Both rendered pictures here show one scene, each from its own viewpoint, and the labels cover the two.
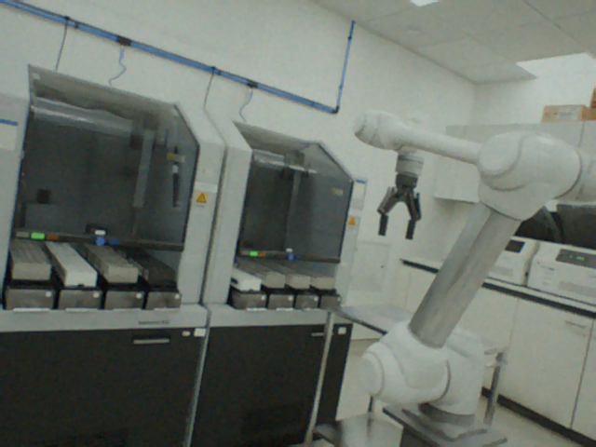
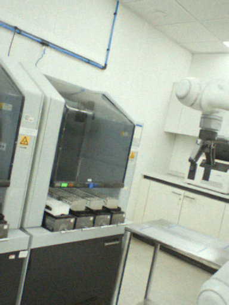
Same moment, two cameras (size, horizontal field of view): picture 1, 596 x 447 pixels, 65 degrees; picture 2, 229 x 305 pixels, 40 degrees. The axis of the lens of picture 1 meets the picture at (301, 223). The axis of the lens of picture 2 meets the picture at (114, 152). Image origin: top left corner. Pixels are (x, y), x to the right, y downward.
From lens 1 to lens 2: 48 cm
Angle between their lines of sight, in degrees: 12
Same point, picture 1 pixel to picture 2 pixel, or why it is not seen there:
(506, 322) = (216, 219)
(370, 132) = (193, 96)
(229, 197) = (46, 140)
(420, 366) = not seen: outside the picture
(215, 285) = (33, 212)
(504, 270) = (216, 183)
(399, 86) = (145, 52)
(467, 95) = (186, 61)
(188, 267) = (12, 199)
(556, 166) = not seen: outside the picture
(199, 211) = (22, 152)
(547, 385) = not seen: outside the picture
